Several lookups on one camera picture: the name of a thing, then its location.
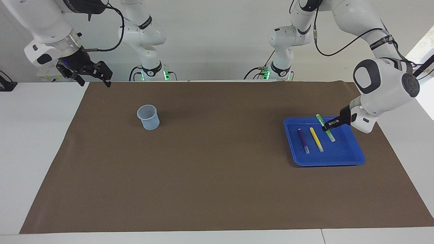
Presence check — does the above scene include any green marker pen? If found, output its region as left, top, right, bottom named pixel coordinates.
left=316, top=114, right=336, bottom=143

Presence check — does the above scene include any yellow marker pen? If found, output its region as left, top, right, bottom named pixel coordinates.
left=309, top=127, right=324, bottom=153

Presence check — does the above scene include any purple marker pen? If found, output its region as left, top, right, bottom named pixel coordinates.
left=297, top=128, right=311, bottom=155

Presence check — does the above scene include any blue plastic tray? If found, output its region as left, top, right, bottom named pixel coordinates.
left=283, top=116, right=366, bottom=167

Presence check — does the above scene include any translucent plastic cup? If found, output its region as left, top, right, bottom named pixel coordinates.
left=136, top=104, right=160, bottom=131

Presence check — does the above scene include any black table clamp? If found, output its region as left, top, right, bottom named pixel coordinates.
left=0, top=70, right=18, bottom=92

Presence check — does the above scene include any black slanted pole stand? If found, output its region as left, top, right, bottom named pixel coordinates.
left=412, top=54, right=434, bottom=79

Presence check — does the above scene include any brown table mat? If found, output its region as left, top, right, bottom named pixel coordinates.
left=19, top=80, right=434, bottom=234

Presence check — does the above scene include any black right base cable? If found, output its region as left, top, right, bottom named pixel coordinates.
left=129, top=65, right=143, bottom=82

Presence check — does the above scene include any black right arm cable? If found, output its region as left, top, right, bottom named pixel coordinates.
left=81, top=0, right=126, bottom=53

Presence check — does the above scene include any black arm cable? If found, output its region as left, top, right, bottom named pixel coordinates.
left=313, top=0, right=415, bottom=65
left=81, top=0, right=126, bottom=53

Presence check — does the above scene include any white wall socket box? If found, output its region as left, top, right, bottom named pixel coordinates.
left=36, top=69, right=63, bottom=82

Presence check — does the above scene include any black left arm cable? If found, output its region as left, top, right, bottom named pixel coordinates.
left=313, top=0, right=415, bottom=65

